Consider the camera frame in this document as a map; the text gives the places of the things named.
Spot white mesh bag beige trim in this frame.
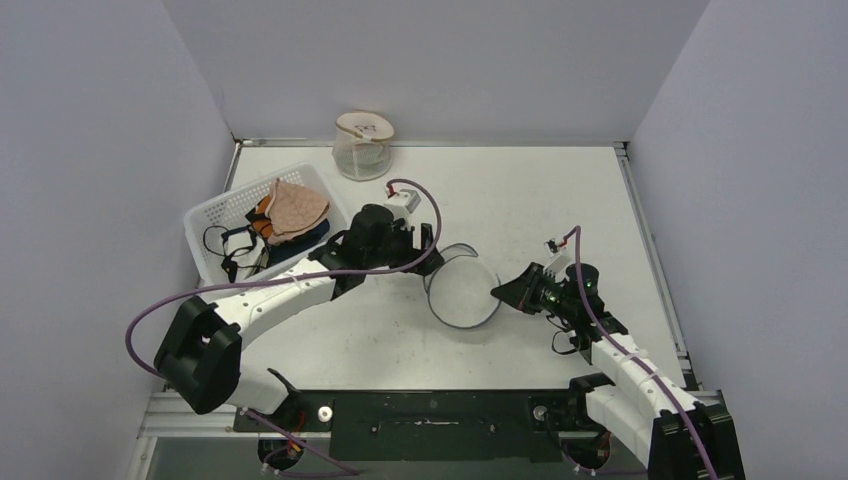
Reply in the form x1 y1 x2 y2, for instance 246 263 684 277
332 111 395 181

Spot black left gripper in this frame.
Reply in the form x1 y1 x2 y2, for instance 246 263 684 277
365 219 443 276

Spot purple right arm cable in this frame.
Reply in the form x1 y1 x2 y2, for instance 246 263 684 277
563 225 720 480

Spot aluminium front frame rail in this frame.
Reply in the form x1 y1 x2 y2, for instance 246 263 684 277
135 390 735 439

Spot white perforated plastic basket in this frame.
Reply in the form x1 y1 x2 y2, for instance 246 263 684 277
183 162 352 285

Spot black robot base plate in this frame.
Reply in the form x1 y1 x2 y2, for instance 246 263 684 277
269 389 612 466

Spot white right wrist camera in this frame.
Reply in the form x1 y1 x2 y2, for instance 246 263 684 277
544 239 572 279

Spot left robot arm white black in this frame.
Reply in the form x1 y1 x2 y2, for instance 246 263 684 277
154 204 445 431

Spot orange bra black straps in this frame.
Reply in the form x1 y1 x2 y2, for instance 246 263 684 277
245 195 276 238

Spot beige lace bra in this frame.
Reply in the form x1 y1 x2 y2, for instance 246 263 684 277
265 178 330 245

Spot navy blue bra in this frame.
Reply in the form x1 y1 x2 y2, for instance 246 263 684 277
267 219 330 266

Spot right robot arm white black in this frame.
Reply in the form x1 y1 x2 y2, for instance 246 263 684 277
490 263 746 479

